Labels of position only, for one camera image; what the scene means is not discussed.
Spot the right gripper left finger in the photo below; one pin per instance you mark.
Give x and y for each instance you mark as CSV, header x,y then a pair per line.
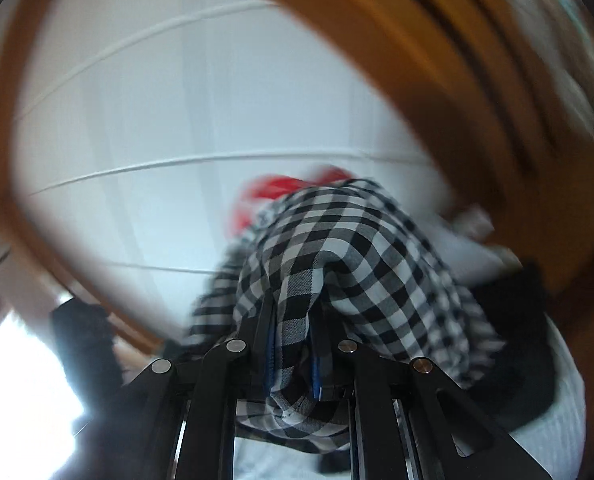
x,y
176,420

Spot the red plastic mini suitcase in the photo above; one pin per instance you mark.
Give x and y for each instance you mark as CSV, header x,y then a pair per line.
x,y
266,189

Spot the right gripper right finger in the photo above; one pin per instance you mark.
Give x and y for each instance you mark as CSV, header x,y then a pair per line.
x,y
411,421

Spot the light blue striped bedsheet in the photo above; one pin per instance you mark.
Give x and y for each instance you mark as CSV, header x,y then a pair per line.
x,y
555,439

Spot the black white checkered garment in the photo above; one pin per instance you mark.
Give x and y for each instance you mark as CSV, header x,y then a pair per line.
x,y
347,246

